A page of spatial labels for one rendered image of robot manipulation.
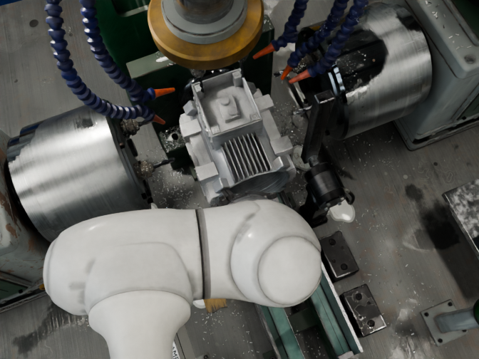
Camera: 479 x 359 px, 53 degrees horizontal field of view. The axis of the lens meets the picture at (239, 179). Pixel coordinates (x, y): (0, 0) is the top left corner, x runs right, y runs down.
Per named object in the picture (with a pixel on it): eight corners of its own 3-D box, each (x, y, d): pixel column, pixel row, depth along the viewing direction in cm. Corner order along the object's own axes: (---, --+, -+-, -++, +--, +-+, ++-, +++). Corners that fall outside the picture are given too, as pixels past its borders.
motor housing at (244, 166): (184, 142, 111) (171, 101, 93) (261, 115, 113) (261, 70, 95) (213, 219, 104) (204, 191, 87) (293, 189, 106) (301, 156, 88)
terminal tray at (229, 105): (194, 103, 97) (189, 85, 90) (242, 87, 98) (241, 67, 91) (213, 153, 93) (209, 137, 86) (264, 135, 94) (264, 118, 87)
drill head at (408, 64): (259, 84, 117) (259, 16, 93) (408, 30, 121) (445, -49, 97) (301, 172, 108) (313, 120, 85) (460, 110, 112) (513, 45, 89)
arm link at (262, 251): (296, 189, 61) (193, 197, 59) (339, 214, 46) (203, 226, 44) (298, 271, 63) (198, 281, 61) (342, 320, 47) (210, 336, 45)
